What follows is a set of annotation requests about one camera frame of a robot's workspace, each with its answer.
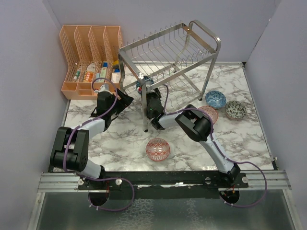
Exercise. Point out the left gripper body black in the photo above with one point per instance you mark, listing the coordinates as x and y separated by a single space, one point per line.
113 100

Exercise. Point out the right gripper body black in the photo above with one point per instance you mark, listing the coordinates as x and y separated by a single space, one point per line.
155 96

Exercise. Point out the red diamond pattern bowl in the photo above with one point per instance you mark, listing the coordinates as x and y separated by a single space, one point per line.
157 149

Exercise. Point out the stainless steel dish rack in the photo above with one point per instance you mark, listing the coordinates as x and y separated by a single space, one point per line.
179 58

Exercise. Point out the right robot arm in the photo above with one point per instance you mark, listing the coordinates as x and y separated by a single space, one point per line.
198 126

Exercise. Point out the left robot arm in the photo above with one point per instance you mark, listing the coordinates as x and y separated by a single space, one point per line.
70 149

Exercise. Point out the green white box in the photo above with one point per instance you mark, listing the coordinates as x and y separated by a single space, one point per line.
103 71

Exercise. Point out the white glue tube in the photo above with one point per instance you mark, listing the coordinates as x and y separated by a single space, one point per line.
77 74

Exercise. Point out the orange plastic file organizer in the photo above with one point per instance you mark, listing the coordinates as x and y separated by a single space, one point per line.
82 45

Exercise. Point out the pink dotted pattern bowl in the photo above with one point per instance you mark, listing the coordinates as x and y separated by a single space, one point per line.
211 112

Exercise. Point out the blue floral bowl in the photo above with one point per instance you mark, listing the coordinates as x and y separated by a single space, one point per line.
215 99

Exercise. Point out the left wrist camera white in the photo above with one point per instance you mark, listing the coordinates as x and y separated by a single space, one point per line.
103 88

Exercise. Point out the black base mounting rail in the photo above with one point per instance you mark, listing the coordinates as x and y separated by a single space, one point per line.
161 185

